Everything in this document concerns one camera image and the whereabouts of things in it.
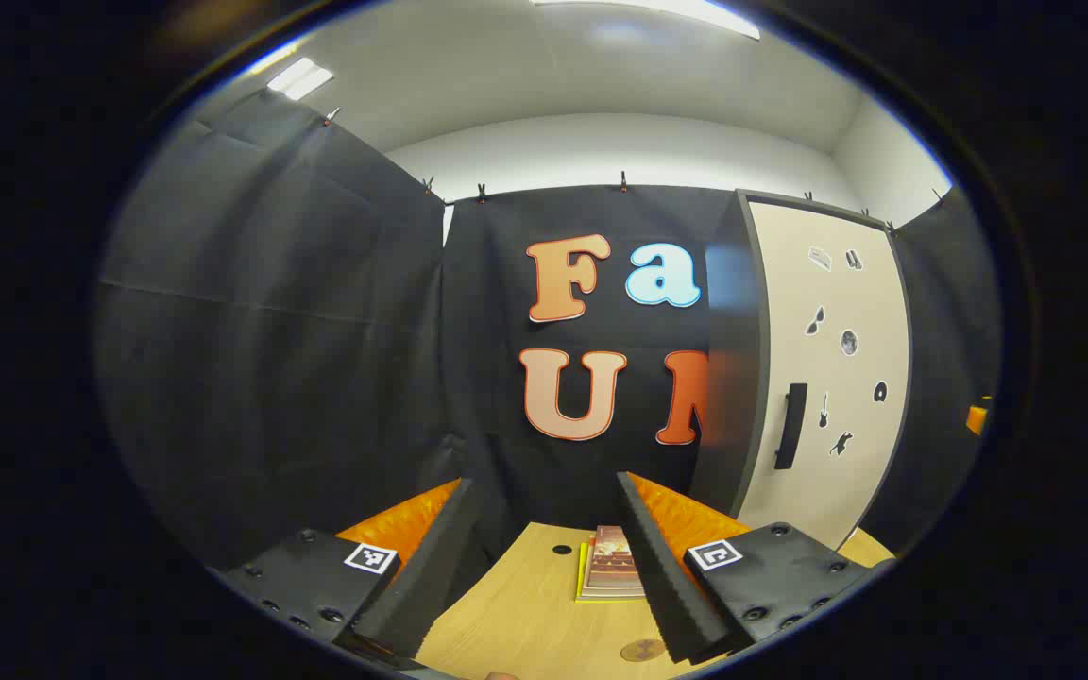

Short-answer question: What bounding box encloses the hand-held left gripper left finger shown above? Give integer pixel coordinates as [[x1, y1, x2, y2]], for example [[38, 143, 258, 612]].
[[209, 477, 484, 667]]

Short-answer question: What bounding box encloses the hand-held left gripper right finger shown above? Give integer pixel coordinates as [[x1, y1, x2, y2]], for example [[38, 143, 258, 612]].
[[615, 470, 896, 665]]

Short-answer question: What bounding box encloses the dark grey cabinet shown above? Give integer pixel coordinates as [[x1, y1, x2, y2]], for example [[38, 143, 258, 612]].
[[688, 187, 915, 558]]

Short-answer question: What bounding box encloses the beige cabinet door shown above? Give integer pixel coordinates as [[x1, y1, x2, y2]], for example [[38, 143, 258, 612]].
[[733, 200, 911, 551]]

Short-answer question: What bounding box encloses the red cover book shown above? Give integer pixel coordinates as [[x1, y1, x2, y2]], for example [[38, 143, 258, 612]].
[[585, 525, 647, 598]]

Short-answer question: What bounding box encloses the yellow book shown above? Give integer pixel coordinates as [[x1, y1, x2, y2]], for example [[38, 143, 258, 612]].
[[575, 540, 644, 604]]

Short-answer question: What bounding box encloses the black backdrop cloth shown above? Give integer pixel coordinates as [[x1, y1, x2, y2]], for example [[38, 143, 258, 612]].
[[95, 90, 1003, 587]]

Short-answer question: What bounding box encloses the small ceiling light panel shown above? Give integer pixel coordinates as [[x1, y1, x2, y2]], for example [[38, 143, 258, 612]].
[[265, 57, 335, 102]]

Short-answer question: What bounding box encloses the long ceiling light panel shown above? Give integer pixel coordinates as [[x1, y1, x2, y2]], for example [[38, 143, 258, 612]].
[[530, 0, 762, 41]]

